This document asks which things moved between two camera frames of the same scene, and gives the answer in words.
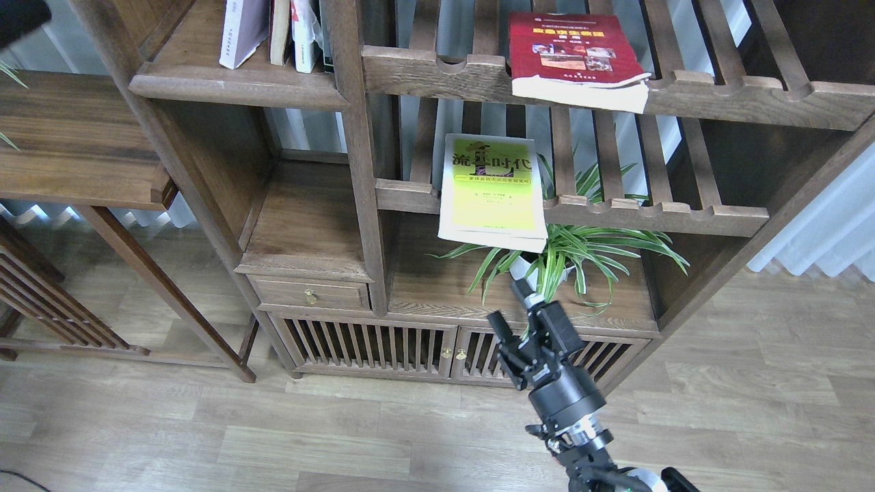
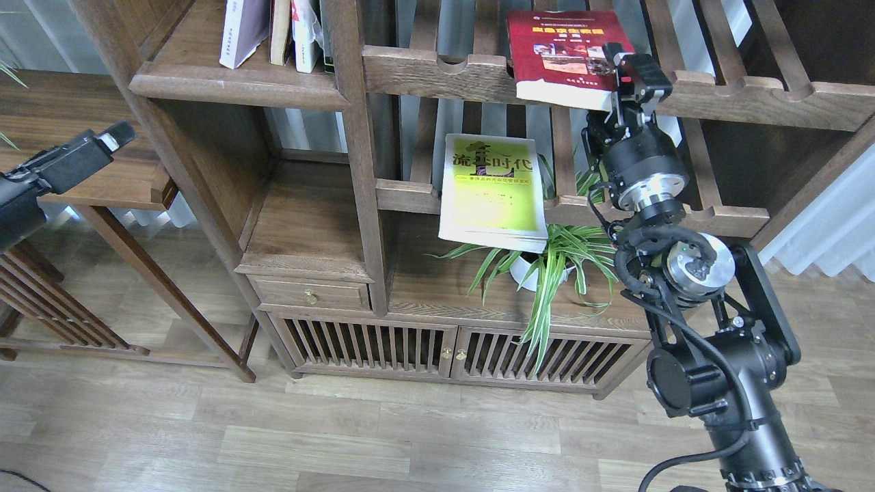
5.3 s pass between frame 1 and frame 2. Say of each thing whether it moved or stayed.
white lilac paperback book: stayed
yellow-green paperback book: stayed
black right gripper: moved
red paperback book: stayed
